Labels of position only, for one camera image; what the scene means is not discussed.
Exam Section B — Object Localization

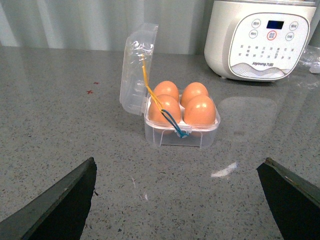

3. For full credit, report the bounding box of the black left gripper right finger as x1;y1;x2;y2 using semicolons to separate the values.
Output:
257;157;320;240

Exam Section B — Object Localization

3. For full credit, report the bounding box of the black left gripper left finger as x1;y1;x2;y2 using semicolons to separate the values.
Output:
0;157;97;240

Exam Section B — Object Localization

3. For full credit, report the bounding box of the brown egg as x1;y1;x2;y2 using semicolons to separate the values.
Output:
180;82;209;108
148;94;181;126
183;95;216;126
153;80;179;102

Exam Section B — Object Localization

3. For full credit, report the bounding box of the clear plastic egg box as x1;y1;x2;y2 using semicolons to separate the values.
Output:
119;23;221;148

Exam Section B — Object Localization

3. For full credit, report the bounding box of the blue rubber band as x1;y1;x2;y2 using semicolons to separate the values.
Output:
160;109;189;139

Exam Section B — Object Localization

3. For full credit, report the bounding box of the clear plastic bag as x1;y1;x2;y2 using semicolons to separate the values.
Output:
298;45;320;75

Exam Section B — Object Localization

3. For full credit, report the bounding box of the white soy milk blender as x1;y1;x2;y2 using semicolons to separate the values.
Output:
204;0;318;82

